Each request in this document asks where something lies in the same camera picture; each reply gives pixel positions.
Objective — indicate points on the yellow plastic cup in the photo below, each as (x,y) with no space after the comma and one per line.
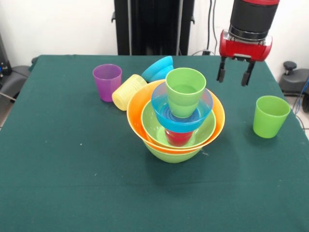
(125,93)

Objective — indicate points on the green plastic bowl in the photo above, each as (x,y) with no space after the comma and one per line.
(150,120)
(173,158)

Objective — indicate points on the ribbed cyan plastic bowl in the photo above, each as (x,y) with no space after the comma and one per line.
(158,68)

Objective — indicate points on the large orange plastic bowl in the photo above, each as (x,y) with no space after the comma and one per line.
(137,106)

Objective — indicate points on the red plastic cup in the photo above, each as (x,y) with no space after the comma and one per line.
(178,139)

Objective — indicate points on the black stand base with knob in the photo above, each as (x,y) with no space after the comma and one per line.
(294,79)

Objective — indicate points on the purple plastic cup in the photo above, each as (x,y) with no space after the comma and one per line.
(106,82)

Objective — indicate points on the translucent blue plastic bowl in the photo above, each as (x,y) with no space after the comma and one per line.
(181,124)

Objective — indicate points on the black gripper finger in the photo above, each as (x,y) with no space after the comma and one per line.
(247,75)
(221,71)

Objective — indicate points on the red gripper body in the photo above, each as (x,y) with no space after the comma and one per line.
(241,49)

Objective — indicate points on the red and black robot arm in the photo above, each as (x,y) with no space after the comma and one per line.
(252,17)

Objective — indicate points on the dark green table cloth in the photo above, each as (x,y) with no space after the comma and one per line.
(72,188)

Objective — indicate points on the green plastic cup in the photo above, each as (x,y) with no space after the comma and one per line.
(270,118)
(184,96)

